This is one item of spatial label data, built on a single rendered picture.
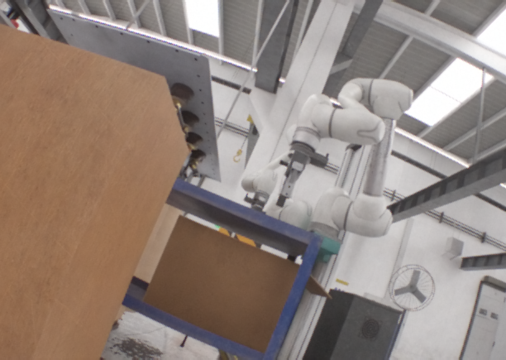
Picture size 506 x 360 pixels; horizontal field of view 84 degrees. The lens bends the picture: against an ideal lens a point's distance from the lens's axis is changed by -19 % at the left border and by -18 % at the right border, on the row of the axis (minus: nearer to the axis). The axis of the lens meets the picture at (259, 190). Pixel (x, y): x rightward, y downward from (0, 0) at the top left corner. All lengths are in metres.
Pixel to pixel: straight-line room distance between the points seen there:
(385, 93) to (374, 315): 1.12
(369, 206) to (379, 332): 0.69
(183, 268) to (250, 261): 0.20
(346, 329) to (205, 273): 0.98
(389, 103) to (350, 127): 0.53
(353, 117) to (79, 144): 0.83
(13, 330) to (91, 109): 0.31
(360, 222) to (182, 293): 0.95
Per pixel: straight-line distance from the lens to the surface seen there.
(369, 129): 1.07
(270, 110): 7.75
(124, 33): 1.40
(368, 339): 1.87
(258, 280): 1.01
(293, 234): 0.96
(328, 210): 1.67
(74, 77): 0.53
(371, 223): 1.63
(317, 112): 1.12
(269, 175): 2.02
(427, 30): 11.52
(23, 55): 0.60
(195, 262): 1.01
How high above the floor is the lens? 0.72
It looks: 14 degrees up
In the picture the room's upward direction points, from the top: 23 degrees clockwise
